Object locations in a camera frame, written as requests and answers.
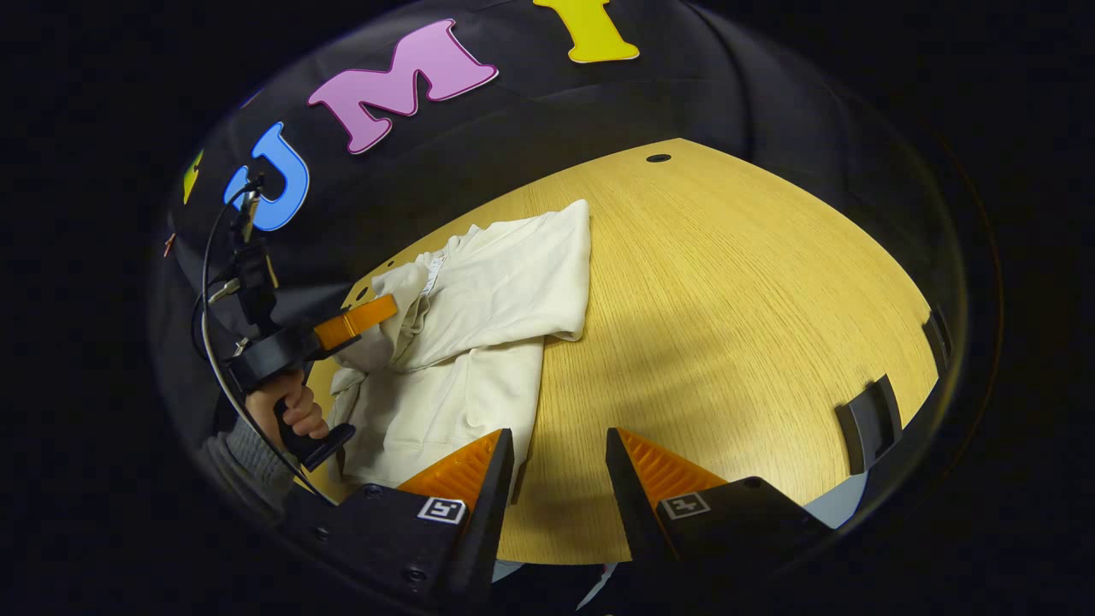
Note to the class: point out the black table edge bracket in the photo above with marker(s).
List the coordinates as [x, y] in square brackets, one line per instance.
[864, 428]

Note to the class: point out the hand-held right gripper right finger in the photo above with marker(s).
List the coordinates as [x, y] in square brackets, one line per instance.
[633, 505]

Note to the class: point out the cream white sweatshirt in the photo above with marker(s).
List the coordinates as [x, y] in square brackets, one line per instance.
[496, 291]

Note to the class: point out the black backdrop cloth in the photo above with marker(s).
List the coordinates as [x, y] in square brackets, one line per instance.
[530, 111]

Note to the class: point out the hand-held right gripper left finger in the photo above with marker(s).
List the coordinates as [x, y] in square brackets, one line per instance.
[488, 513]

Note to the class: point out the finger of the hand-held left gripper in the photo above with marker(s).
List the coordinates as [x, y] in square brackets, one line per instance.
[355, 323]

